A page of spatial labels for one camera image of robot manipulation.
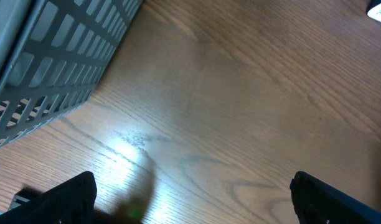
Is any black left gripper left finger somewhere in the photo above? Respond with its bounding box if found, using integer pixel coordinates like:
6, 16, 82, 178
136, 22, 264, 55
0, 171, 97, 224

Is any dark grey mesh basket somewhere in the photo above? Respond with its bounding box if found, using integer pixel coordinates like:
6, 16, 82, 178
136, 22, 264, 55
0, 0, 141, 147

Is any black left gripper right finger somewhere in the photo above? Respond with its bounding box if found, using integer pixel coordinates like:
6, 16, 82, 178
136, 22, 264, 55
290, 171, 381, 224

